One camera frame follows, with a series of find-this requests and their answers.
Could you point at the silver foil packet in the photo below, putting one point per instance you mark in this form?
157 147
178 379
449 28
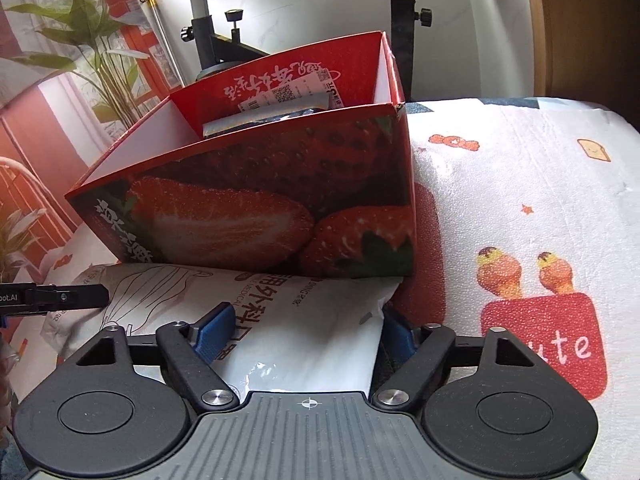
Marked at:
265 117

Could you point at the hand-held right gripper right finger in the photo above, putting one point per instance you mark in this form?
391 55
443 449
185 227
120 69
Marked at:
397 342

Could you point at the white face mask packet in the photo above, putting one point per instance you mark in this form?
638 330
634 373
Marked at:
300 320

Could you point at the black exercise bike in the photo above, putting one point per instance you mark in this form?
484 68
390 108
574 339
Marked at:
220 35

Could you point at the white cartoon print blanket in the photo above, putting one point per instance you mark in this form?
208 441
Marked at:
525 210

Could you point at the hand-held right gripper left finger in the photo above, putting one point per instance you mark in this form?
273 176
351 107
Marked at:
215 332

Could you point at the brown wooden board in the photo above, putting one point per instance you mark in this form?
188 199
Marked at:
585 25

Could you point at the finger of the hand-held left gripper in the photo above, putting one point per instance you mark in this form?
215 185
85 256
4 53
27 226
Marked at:
70 296

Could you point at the red strawberry print box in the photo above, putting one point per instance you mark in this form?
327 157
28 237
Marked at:
250 200

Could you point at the printed backdrop cloth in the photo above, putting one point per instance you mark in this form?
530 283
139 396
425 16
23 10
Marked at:
60 60

